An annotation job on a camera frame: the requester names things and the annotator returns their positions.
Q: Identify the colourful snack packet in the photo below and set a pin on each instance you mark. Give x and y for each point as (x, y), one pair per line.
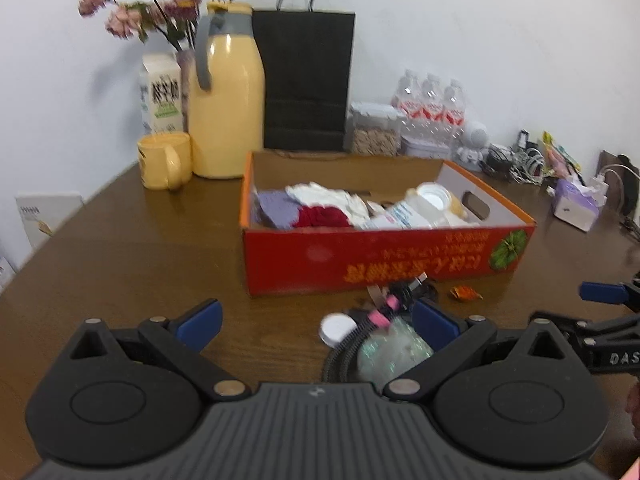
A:
(560, 157)

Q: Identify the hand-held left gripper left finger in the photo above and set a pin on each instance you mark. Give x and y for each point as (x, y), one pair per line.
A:
(202, 320)

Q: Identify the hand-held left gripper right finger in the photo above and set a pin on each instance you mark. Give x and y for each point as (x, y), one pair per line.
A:
(435, 322)

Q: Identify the white cloth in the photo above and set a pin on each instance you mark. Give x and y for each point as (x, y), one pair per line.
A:
(325, 195)

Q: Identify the iridescent plastic bag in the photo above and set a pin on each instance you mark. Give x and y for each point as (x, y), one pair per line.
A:
(390, 355)

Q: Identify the small black device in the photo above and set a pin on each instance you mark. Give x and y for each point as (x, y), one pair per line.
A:
(523, 139)

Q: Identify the yellow thermos jug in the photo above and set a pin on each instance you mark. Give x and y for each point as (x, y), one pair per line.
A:
(225, 110)

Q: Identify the dried pink flower bouquet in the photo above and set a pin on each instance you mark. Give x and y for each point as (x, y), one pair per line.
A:
(125, 20)

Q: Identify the white robot-shaped speaker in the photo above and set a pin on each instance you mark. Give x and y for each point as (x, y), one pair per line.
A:
(477, 137)

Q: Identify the purple cloth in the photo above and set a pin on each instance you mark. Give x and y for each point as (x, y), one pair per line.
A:
(277, 207)

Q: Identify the clear plastic jar white label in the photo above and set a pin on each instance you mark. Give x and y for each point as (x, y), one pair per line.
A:
(395, 217)

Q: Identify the orange candy wrapper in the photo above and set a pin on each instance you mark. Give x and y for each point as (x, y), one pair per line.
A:
(465, 292)

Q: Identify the red cardboard box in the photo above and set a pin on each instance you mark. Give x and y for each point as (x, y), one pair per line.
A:
(325, 260)

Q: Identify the white booklet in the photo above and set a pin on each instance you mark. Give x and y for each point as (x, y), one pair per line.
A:
(45, 215)

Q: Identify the white milk carton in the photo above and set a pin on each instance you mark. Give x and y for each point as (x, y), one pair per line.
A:
(160, 100)

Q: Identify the small white bottle cap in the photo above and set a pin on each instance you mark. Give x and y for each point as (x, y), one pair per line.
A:
(337, 327)

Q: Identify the clear container of seeds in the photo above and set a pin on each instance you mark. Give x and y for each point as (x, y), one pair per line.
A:
(375, 135)

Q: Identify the glass vase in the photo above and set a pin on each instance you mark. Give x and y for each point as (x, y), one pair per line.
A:
(185, 95)

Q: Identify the white charger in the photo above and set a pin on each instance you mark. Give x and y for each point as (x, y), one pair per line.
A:
(600, 187)

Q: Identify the white ribbed plastic lid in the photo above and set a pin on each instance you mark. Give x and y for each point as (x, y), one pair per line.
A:
(434, 196)

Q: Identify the yellow fluffy cloth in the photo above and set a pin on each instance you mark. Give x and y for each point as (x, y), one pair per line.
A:
(459, 212)

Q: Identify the purple tissue pack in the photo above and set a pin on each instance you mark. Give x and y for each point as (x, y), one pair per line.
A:
(575, 205)

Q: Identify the black paper bag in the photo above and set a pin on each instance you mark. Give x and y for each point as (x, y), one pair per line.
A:
(305, 85)

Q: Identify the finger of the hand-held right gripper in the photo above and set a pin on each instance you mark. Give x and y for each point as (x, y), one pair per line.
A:
(600, 331)
(602, 292)

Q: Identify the grey tin box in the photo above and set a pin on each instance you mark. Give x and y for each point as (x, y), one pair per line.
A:
(425, 146)

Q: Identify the yellow mug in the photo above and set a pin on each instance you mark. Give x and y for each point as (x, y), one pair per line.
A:
(160, 160)

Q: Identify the red cloth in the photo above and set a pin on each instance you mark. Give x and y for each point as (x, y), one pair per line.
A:
(322, 216)

